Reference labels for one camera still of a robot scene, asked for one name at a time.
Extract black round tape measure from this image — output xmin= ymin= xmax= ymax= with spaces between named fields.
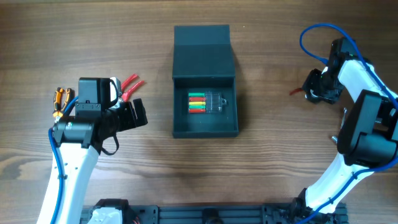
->
xmin=289 ymin=88 xmax=336 ymax=105

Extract red handled snips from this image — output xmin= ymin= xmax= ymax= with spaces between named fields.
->
xmin=121 ymin=74 xmax=145 ymax=102

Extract silver metal wrench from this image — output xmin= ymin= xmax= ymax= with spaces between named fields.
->
xmin=331 ymin=108 xmax=348 ymax=144

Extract clear case coloured screwdrivers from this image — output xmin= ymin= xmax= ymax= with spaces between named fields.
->
xmin=188 ymin=91 xmax=228 ymax=114

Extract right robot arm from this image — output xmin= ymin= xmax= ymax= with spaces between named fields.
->
xmin=289 ymin=37 xmax=397 ymax=223

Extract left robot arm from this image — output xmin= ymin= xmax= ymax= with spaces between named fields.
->
xmin=37 ymin=74 xmax=147 ymax=223

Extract orange black pliers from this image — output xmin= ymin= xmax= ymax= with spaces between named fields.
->
xmin=53 ymin=87 xmax=75 ymax=122

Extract dark green open box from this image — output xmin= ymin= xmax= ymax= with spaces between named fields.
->
xmin=172 ymin=25 xmax=239 ymax=138

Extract right blue cable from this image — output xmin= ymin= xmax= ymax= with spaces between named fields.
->
xmin=295 ymin=22 xmax=398 ymax=224

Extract blue cable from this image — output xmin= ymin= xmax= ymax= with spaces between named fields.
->
xmin=295 ymin=22 xmax=398 ymax=224
xmin=48 ymin=95 xmax=79 ymax=224

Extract left blue cable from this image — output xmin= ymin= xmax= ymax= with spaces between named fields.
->
xmin=48 ymin=95 xmax=79 ymax=224

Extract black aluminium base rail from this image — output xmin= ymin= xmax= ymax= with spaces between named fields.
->
xmin=131 ymin=203 xmax=301 ymax=224

